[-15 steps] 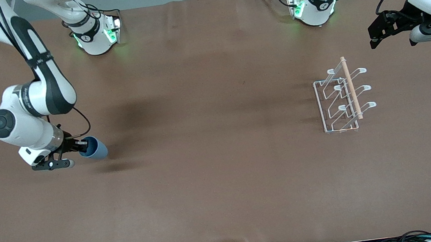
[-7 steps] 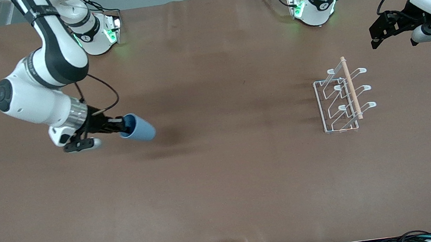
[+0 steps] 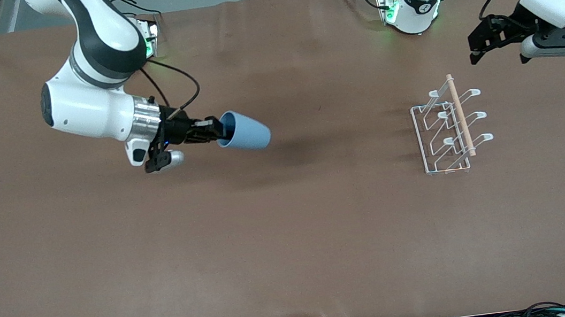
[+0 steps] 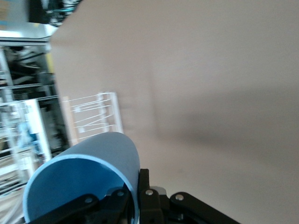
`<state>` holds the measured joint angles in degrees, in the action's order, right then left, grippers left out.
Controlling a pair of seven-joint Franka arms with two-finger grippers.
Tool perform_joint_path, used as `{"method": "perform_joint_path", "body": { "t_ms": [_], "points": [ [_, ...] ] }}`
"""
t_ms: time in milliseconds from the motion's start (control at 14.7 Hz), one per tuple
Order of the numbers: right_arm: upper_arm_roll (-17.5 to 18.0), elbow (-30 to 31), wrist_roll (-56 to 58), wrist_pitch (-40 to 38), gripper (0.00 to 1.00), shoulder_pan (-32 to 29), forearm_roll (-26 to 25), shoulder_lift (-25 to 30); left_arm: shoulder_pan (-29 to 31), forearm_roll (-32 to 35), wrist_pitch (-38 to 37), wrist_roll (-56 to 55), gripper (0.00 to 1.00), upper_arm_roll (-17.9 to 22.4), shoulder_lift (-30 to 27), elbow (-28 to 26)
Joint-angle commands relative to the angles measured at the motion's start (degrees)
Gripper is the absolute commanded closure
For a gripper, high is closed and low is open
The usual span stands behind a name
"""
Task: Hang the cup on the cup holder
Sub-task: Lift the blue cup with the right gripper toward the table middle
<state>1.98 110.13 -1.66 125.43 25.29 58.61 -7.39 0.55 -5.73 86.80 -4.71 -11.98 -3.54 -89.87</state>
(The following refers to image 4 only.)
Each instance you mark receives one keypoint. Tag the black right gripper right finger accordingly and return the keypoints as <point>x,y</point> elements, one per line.
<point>149,203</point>

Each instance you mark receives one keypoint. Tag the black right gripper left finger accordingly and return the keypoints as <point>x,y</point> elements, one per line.
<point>109,205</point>

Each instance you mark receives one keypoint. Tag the blue plastic cup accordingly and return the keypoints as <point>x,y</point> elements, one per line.
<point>105,149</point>

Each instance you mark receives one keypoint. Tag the white cup holder rack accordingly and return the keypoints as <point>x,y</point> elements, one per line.
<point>116,109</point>

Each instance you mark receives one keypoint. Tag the table cover mat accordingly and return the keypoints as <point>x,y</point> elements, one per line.
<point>198,70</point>

